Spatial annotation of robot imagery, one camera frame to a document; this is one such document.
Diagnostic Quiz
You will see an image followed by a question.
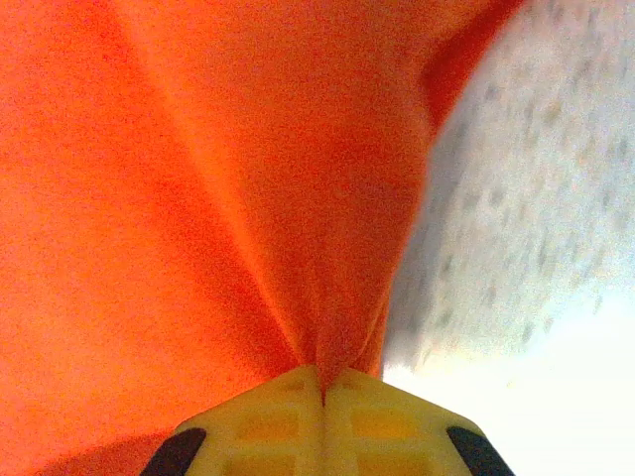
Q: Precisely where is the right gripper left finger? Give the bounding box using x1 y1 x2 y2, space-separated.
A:
143 364 326 476

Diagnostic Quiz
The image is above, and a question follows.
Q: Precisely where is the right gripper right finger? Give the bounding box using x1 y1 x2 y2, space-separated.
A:
322 369 517 476

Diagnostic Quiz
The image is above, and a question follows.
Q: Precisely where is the orange t-shirt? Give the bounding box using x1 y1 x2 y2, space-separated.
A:
0 0 527 476

